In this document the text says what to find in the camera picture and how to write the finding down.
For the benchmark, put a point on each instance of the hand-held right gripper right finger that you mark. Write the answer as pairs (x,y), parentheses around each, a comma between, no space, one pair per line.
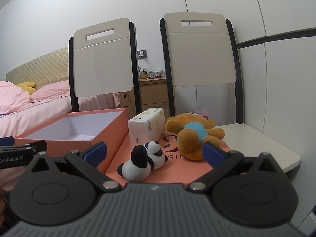
(212,154)

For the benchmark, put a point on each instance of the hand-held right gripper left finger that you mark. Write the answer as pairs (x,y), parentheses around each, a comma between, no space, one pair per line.
(95,154)

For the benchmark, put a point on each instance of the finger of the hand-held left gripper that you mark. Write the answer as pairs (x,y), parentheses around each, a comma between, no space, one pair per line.
(24,145)

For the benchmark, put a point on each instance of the pink cardboard box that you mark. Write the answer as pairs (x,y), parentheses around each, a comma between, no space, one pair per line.
(74,145)

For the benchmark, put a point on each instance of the brown bear plush toy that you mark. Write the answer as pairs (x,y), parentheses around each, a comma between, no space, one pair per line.
(187,143)

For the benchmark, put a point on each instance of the pink box lid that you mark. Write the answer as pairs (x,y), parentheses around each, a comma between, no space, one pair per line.
(177,170)

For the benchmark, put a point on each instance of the panda plush toy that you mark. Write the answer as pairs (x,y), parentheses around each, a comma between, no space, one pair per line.
(138,164)

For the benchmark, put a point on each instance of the white tissue pack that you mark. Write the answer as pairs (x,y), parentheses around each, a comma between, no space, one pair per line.
(145,126)

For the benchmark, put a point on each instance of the white desktop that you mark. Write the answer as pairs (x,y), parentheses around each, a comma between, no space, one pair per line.
(259,140)

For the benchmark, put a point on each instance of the small pink box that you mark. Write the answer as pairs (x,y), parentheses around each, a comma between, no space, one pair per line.
(201,114)

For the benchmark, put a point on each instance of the yellow plush toy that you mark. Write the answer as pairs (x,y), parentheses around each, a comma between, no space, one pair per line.
(26,86)

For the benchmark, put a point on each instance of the pink pillow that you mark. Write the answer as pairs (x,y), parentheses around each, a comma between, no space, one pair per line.
(51,91)

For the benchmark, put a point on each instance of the beige quilted headboard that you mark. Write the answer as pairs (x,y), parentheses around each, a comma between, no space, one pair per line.
(42,69)

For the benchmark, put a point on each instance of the wooden nightstand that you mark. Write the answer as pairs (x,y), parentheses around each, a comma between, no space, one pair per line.
(153,91)

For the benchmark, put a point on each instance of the beige folding chair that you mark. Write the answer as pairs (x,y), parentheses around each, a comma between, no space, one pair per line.
(200,54)
(103,61)

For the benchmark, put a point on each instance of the white wardrobe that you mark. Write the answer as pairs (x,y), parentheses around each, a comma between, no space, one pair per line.
(284,79)

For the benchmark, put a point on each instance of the grey wall socket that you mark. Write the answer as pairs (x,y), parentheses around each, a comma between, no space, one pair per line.
(142,54)

